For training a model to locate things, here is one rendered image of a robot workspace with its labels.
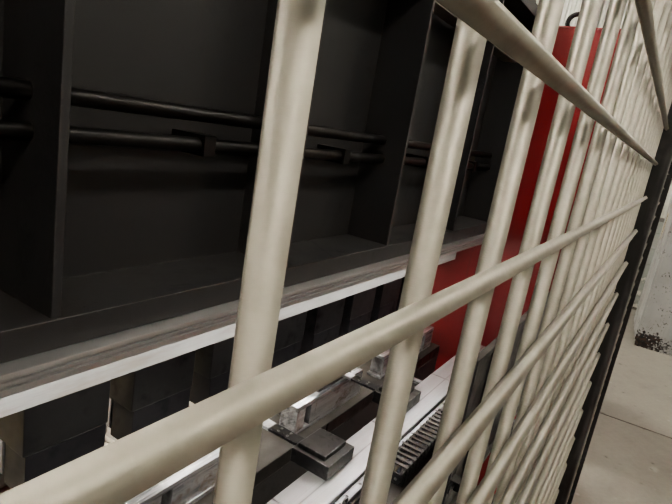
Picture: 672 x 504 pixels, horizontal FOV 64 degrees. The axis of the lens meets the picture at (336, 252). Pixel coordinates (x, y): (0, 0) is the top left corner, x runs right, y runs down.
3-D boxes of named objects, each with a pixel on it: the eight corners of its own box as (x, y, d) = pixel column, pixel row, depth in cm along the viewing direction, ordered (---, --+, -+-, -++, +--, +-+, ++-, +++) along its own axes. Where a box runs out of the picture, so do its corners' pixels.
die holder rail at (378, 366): (418, 341, 250) (422, 322, 248) (430, 346, 247) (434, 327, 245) (366, 374, 208) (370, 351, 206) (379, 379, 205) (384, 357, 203)
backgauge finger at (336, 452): (272, 416, 148) (275, 400, 146) (352, 459, 135) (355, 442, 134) (243, 434, 138) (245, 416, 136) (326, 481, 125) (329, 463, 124)
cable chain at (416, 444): (437, 418, 158) (439, 407, 157) (455, 427, 155) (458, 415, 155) (378, 476, 127) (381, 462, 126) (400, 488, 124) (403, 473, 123)
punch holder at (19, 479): (77, 441, 102) (82, 362, 99) (105, 461, 98) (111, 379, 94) (-6, 477, 90) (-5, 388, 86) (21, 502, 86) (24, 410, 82)
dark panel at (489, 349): (534, 379, 223) (561, 280, 213) (539, 381, 222) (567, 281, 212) (429, 525, 128) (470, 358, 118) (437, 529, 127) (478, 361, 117)
